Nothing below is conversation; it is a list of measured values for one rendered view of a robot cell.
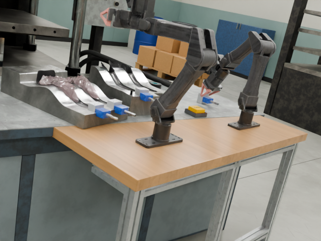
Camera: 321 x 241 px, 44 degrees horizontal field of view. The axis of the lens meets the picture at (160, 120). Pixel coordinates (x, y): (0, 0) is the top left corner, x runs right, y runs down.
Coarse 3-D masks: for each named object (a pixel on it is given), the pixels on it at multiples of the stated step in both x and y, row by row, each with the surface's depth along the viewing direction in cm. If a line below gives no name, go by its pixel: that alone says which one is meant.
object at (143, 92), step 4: (136, 88) 174; (140, 88) 173; (144, 88) 175; (136, 92) 174; (140, 92) 172; (144, 92) 173; (148, 92) 175; (140, 96) 172; (144, 96) 170; (148, 96) 170; (152, 96) 172; (144, 100) 170; (148, 100) 171; (152, 100) 168
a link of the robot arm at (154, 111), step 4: (152, 108) 143; (156, 108) 143; (152, 112) 144; (156, 112) 142; (152, 116) 144; (156, 116) 143; (172, 116) 148; (152, 120) 145; (156, 120) 144; (160, 120) 143; (164, 120) 145; (168, 120) 146; (172, 120) 147
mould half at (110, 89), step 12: (96, 72) 190; (120, 72) 196; (96, 84) 191; (108, 84) 184; (132, 84) 193; (144, 84) 198; (108, 96) 183; (120, 96) 175; (132, 96) 169; (156, 96) 177; (132, 108) 171; (144, 108) 175
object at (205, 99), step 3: (198, 96) 219; (204, 96) 218; (207, 96) 220; (198, 99) 219; (201, 99) 218; (204, 99) 217; (207, 99) 215; (210, 99) 216; (213, 99) 217; (198, 102) 219; (201, 102) 218; (204, 102) 220; (207, 102) 215; (210, 102) 217; (213, 102) 214; (216, 102) 213
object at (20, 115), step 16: (0, 80) 187; (0, 96) 164; (192, 96) 232; (0, 112) 146; (16, 112) 149; (32, 112) 153; (176, 112) 192; (208, 112) 203; (224, 112) 209; (240, 112) 216; (256, 112) 223; (0, 128) 132; (16, 128) 134; (32, 128) 138
